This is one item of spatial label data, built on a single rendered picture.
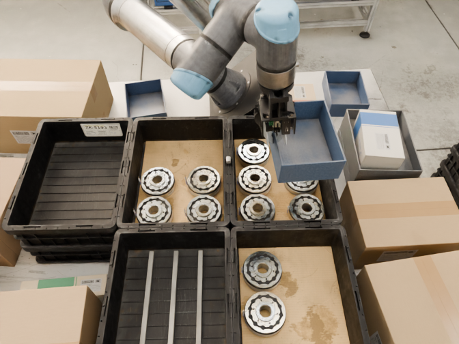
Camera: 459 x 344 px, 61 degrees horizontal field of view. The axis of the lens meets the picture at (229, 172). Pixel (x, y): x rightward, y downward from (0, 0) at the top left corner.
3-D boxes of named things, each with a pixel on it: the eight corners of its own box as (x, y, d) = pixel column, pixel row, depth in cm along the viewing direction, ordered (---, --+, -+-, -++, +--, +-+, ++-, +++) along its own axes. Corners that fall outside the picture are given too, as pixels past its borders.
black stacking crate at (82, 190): (54, 142, 133) (41, 120, 124) (140, 141, 134) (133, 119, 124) (20, 249, 110) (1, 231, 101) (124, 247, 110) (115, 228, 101)
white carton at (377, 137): (352, 127, 138) (359, 109, 131) (386, 130, 138) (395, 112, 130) (357, 172, 127) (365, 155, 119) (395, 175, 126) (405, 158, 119)
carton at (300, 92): (281, 97, 162) (283, 83, 156) (309, 97, 162) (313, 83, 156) (285, 125, 153) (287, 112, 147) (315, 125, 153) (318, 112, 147)
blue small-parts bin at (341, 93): (321, 83, 167) (324, 70, 162) (356, 83, 167) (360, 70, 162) (328, 117, 156) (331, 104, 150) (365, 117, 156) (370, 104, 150)
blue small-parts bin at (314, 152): (264, 121, 103) (267, 102, 98) (319, 118, 105) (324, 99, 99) (277, 183, 92) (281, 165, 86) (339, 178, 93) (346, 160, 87)
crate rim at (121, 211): (135, 122, 126) (134, 117, 124) (227, 120, 126) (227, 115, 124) (117, 232, 102) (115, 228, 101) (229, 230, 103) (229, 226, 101)
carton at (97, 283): (26, 309, 111) (16, 302, 106) (30, 288, 114) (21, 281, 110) (110, 301, 112) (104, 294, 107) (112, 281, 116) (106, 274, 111)
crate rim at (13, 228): (43, 123, 126) (39, 118, 124) (135, 122, 126) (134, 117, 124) (3, 235, 102) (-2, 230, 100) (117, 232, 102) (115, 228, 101)
